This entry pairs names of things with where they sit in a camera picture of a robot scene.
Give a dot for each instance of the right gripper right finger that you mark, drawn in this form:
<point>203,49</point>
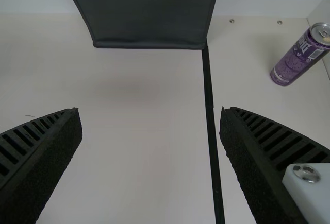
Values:
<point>260,152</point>

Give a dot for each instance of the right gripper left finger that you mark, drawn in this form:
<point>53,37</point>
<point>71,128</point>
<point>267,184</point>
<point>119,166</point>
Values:
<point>38,157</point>

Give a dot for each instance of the black strip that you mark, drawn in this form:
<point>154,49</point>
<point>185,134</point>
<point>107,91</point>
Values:
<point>211,131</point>

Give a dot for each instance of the purple can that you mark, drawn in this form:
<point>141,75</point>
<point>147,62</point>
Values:
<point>296,59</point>

